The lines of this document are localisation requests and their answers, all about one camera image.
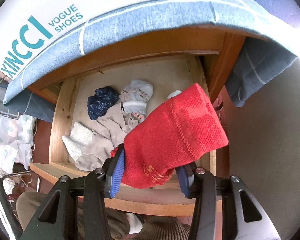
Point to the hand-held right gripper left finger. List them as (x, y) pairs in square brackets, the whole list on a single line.
[(116, 177)]

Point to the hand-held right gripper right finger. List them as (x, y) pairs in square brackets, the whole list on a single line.
[(182, 182)]

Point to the red knitted sock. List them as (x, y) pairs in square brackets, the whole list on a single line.
[(170, 130)]

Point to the beige garment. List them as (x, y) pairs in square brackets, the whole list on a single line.
[(102, 140)]

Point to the white floral sock bundle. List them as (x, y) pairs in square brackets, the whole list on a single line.
[(137, 110)]

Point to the blue checked cloth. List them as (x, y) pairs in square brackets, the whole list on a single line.
[(152, 17)]

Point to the white knit cloth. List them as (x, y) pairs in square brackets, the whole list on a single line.
[(76, 140)]

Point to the white black-striped object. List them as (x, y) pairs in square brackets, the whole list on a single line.
[(0, 205)]

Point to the small white sock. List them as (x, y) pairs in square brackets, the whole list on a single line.
[(174, 94)]

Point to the navy floral underwear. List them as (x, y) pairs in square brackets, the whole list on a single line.
[(100, 102)]

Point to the chrome chair frame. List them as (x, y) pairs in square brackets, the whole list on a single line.
[(20, 175)]

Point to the wooden drawer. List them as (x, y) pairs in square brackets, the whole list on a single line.
[(140, 202)]

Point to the white printed cloth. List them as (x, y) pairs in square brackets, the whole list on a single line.
[(7, 130)]

